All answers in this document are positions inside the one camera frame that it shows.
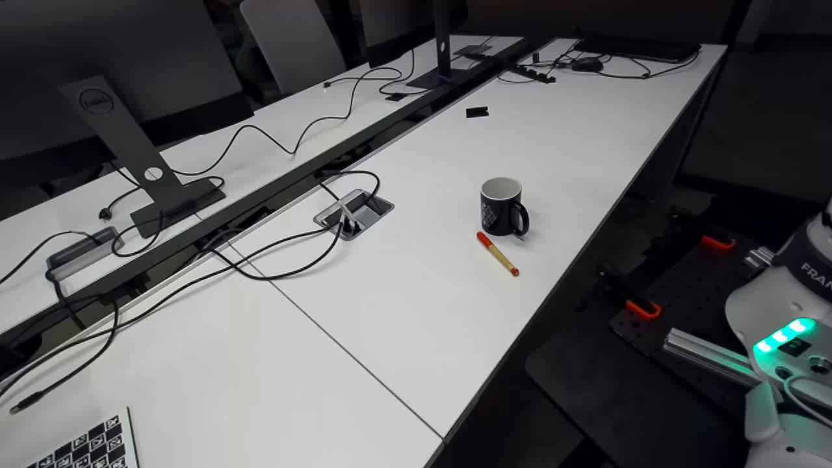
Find white labelled cable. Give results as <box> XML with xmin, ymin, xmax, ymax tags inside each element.
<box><xmin>333</xmin><ymin>191</ymin><xmax>358</xmax><ymax>233</ymax></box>

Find checkered calibration sheet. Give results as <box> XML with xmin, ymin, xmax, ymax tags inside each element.
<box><xmin>22</xmin><ymin>403</ymin><xmax>143</xmax><ymax>468</ymax></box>

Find black mug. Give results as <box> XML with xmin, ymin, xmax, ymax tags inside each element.
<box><xmin>477</xmin><ymin>175</ymin><xmax>532</xmax><ymax>238</ymax></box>

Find black monitor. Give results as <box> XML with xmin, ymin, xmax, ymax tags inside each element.
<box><xmin>0</xmin><ymin>0</ymin><xmax>255</xmax><ymax>167</ymax></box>

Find grey desk cable grommet box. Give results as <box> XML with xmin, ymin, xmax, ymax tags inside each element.
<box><xmin>312</xmin><ymin>189</ymin><xmax>398</xmax><ymax>238</ymax></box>

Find orange clamp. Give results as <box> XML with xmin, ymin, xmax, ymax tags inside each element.
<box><xmin>624</xmin><ymin>295</ymin><xmax>666</xmax><ymax>323</ymax></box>
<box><xmin>699</xmin><ymin>230</ymin><xmax>738</xmax><ymax>258</ymax></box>

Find grey flat device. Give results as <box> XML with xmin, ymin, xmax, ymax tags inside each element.
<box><xmin>450</xmin><ymin>39</ymin><xmax>498</xmax><ymax>63</ymax></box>

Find dark grey power strip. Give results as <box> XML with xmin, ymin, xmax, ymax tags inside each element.
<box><xmin>40</xmin><ymin>224</ymin><xmax>118</xmax><ymax>281</ymax></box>

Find aluminium rail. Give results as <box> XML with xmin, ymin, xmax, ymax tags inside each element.
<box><xmin>659</xmin><ymin>324</ymin><xmax>763</xmax><ymax>390</ymax></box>

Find small black mouse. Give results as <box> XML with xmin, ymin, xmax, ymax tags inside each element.
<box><xmin>569</xmin><ymin>54</ymin><xmax>608</xmax><ymax>74</ymax></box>

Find red and tan marker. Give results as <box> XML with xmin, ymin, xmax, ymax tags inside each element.
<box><xmin>473</xmin><ymin>229</ymin><xmax>521</xmax><ymax>281</ymax></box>

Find black adapter strip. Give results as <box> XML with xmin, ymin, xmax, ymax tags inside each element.
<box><xmin>495</xmin><ymin>59</ymin><xmax>558</xmax><ymax>87</ymax></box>

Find grey office chair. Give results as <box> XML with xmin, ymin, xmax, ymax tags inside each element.
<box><xmin>235</xmin><ymin>0</ymin><xmax>350</xmax><ymax>99</ymax></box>

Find Dell monitor stand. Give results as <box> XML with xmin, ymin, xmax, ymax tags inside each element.
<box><xmin>56</xmin><ymin>72</ymin><xmax>228</xmax><ymax>238</ymax></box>

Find black monitor stand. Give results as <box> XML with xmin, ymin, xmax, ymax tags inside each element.
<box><xmin>402</xmin><ymin>0</ymin><xmax>489</xmax><ymax>90</ymax></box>

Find black desk divider channel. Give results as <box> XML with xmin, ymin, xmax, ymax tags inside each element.
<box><xmin>0</xmin><ymin>34</ymin><xmax>567</xmax><ymax>359</ymax></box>

